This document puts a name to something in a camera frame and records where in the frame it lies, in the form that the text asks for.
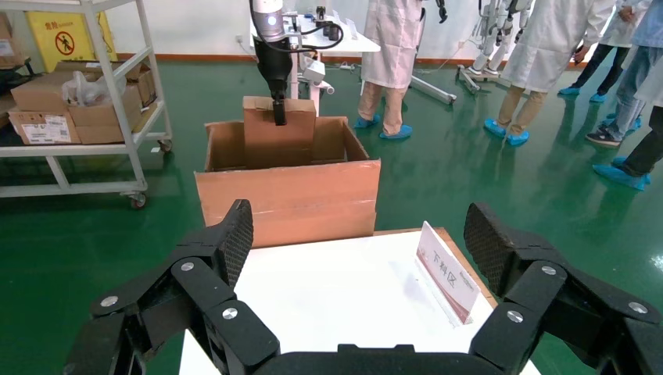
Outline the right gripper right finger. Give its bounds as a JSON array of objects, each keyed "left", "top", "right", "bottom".
[{"left": 462, "top": 202, "right": 663, "bottom": 375}]

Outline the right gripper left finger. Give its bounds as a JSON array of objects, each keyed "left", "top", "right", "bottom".
[{"left": 62, "top": 198, "right": 281, "bottom": 375}]

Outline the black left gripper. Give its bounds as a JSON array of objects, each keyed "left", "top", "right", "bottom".
[{"left": 253, "top": 36, "right": 294, "bottom": 127}]

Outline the large open cardboard box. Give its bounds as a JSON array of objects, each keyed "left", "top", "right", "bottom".
[{"left": 194, "top": 116, "right": 383, "bottom": 249}]

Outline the plain cardboard box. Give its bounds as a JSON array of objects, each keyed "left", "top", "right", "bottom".
[
  {"left": 10, "top": 70, "right": 84, "bottom": 113},
  {"left": 54, "top": 59, "right": 157, "bottom": 108},
  {"left": 68, "top": 85, "right": 145, "bottom": 145}
]

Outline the cardboard box with white label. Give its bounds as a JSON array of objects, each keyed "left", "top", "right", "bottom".
[{"left": 7, "top": 107, "right": 82, "bottom": 146}]

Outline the cardboard box with small label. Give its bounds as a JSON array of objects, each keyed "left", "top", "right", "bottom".
[{"left": 0, "top": 12, "right": 26, "bottom": 70}]

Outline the white pink table sign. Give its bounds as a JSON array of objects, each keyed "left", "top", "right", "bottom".
[{"left": 415, "top": 221, "right": 482, "bottom": 328}]

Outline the white stand table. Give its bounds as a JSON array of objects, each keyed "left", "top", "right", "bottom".
[{"left": 249, "top": 10, "right": 382, "bottom": 117}]

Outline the person in white coat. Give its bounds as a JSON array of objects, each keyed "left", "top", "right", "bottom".
[
  {"left": 484, "top": 0, "right": 620, "bottom": 148},
  {"left": 354, "top": 0, "right": 427, "bottom": 141}
]

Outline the grey floor base bar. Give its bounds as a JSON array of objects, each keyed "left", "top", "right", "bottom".
[{"left": 409, "top": 76, "right": 458, "bottom": 105}]

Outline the person in black trousers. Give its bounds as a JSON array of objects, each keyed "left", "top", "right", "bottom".
[
  {"left": 558, "top": 0, "right": 653, "bottom": 103},
  {"left": 593, "top": 54, "right": 663, "bottom": 192}
]

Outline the clear plastic bag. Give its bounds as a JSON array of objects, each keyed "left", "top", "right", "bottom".
[{"left": 62, "top": 70, "right": 128, "bottom": 108}]

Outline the white metal shelf cart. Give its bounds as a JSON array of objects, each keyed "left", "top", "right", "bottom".
[{"left": 0, "top": 0, "right": 174, "bottom": 211}]

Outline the person in blue jeans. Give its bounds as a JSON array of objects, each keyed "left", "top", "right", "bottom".
[{"left": 585, "top": 0, "right": 663, "bottom": 148}]

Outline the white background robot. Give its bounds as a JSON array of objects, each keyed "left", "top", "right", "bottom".
[{"left": 458, "top": 0, "right": 535, "bottom": 95}]

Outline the yellow warning sign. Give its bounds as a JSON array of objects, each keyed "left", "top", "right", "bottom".
[{"left": 26, "top": 10, "right": 119, "bottom": 73}]

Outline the black furniture piece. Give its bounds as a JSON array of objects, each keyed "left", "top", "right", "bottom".
[{"left": 0, "top": 55, "right": 34, "bottom": 97}]

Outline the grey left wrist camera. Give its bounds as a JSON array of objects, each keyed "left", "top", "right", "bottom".
[{"left": 289, "top": 44, "right": 328, "bottom": 85}]

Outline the black camera cable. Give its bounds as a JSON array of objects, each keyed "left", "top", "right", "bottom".
[{"left": 248, "top": 0, "right": 312, "bottom": 55}]

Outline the black looped cable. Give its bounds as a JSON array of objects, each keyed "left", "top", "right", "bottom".
[{"left": 287, "top": 21, "right": 346, "bottom": 53}]

